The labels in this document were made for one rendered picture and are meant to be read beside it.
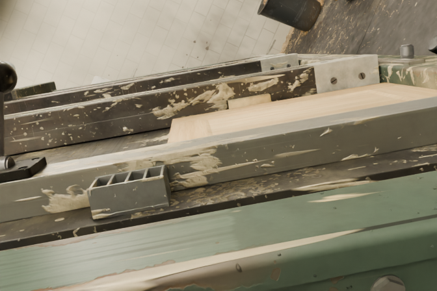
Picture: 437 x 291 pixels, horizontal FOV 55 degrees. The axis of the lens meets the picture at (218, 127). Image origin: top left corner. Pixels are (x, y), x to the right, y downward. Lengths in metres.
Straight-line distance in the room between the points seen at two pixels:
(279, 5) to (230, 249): 4.99
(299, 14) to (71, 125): 4.55
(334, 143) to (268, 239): 0.26
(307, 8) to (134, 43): 2.41
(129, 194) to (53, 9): 5.93
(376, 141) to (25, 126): 0.62
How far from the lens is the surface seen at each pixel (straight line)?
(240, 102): 0.78
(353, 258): 0.19
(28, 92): 2.09
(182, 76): 1.36
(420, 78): 0.74
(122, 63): 6.03
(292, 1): 5.18
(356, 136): 0.44
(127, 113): 0.79
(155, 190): 0.38
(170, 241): 0.20
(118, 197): 0.39
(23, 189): 0.45
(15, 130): 0.85
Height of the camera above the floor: 1.25
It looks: 8 degrees down
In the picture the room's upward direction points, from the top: 67 degrees counter-clockwise
